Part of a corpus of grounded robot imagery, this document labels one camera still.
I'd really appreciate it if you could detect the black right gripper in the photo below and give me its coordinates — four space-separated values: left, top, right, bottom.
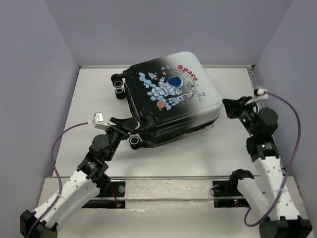
221 94 258 134

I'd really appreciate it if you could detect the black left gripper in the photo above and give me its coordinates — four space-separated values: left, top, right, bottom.
105 116 139 161

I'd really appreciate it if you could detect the black kids suitcase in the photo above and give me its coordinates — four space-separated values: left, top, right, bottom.
110 52 223 149

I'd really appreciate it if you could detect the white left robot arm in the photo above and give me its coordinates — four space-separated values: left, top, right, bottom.
20 113 138 238

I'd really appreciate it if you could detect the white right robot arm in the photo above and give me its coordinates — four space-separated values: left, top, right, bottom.
222 97 313 238

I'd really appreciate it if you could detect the white foreground platform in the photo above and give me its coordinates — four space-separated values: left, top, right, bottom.
27 176 313 238

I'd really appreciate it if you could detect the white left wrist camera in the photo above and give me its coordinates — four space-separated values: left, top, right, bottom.
93 112 109 131

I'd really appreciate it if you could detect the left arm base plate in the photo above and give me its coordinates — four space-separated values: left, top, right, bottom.
82 180 126 209

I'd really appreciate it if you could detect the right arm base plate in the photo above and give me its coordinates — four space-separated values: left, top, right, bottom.
210 169 260 208

